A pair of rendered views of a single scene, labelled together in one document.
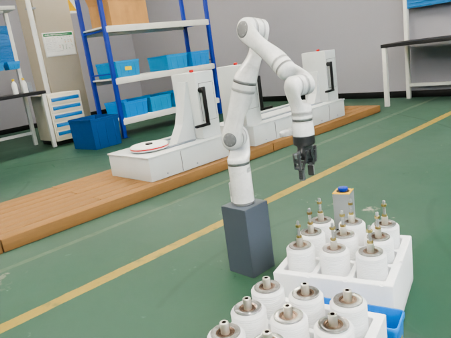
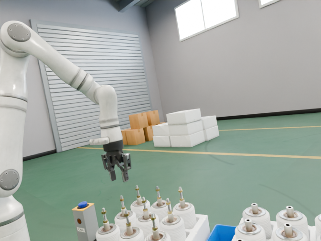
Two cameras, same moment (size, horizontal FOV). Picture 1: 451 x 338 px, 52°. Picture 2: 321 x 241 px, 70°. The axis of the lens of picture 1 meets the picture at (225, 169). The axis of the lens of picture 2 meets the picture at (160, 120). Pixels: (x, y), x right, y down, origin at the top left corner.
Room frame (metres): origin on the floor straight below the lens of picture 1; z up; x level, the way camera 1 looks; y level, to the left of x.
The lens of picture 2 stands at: (1.40, 0.58, 0.71)
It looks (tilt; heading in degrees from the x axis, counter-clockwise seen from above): 4 degrees down; 270
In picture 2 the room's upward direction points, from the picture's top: 10 degrees counter-clockwise
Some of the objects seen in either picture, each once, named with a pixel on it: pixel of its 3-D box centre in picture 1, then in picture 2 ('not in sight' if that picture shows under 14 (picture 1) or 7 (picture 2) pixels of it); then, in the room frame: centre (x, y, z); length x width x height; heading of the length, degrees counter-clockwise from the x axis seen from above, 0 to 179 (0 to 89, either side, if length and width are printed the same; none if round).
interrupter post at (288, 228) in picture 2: (287, 311); (288, 230); (1.06, -0.11, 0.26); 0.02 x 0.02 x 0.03
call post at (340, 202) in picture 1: (345, 227); (89, 239); (1.81, -0.46, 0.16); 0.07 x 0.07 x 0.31; 59
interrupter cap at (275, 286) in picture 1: (267, 286); not in sight; (1.22, -0.07, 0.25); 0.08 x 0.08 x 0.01
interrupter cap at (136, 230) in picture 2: (311, 231); (130, 233); (1.58, -0.28, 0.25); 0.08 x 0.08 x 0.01
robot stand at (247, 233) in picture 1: (247, 236); not in sight; (1.87, -0.06, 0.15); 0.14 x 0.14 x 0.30; 43
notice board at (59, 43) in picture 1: (59, 43); not in sight; (7.36, 2.22, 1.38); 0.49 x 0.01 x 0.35; 133
